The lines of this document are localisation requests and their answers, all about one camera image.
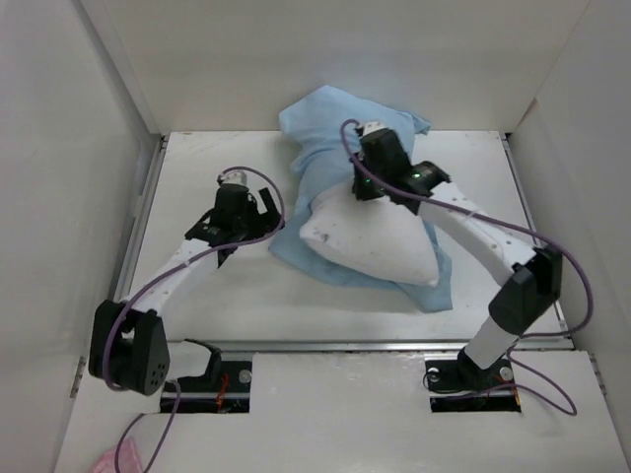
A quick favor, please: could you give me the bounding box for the light blue pillowcase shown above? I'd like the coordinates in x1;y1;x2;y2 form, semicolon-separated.
268;84;454;314

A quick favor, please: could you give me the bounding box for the white pillow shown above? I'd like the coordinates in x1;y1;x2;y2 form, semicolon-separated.
299;182;440;287

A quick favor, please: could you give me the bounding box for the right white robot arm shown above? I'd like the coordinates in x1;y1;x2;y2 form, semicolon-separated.
350;121;563;393

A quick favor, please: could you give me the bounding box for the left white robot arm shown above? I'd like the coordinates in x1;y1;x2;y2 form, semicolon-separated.
88;167;285;396

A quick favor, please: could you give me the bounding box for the pink plastic bag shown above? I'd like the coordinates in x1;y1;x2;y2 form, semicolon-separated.
91;439;143;473

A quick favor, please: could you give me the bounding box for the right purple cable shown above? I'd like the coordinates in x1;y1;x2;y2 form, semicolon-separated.
340;118;596;418

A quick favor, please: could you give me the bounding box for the purple cable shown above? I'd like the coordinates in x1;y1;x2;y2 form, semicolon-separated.
340;118;596;418
101;166;287;473

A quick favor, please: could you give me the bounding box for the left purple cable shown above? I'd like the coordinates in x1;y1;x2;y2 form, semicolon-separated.
101;166;287;473

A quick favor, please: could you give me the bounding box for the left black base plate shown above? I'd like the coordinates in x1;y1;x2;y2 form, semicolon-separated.
163;339;252;400

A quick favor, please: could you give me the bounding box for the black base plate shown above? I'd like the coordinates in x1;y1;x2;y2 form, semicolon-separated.
424;359;515;394
163;339;252;400

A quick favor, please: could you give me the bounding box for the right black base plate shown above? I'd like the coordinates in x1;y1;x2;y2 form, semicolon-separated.
424;359;515;394

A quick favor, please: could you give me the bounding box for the aluminium front rail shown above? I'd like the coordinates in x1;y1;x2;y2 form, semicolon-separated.
167;337;576;354

